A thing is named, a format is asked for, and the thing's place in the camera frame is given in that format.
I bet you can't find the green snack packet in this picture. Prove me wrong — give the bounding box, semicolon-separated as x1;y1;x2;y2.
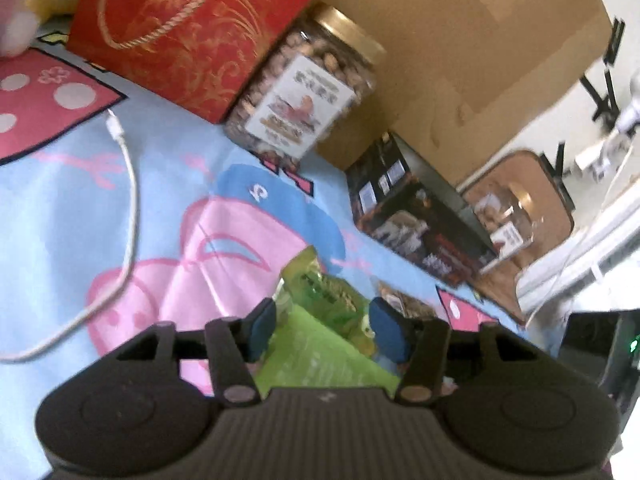
254;246;399;396

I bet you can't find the brown snack packet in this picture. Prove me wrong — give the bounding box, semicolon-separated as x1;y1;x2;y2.
378;281;438;321

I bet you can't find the black sheep-print storage box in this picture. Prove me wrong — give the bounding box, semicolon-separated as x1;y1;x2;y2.
345;131;498;287

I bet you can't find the Peppa Pig blue bedsheet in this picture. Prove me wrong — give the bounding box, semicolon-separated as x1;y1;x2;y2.
0;13;551;480

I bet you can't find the brown seat cushion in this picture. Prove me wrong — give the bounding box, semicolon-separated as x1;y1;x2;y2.
462;151;574;325

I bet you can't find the nut jar with gold lid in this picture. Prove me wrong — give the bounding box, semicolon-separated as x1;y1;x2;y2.
224;3;385;172

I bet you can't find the wood-pattern board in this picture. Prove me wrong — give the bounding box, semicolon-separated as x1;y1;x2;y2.
319;0;611;184

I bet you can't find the red gift bag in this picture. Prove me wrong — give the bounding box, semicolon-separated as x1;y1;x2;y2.
66;0;311;124

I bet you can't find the pink plush toy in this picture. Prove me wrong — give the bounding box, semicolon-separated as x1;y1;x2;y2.
1;0;41;58

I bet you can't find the white power cord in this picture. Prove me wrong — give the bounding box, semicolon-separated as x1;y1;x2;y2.
524;138;640;326

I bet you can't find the white charging cable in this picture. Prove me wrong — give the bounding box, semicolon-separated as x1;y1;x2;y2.
0;108;139;364

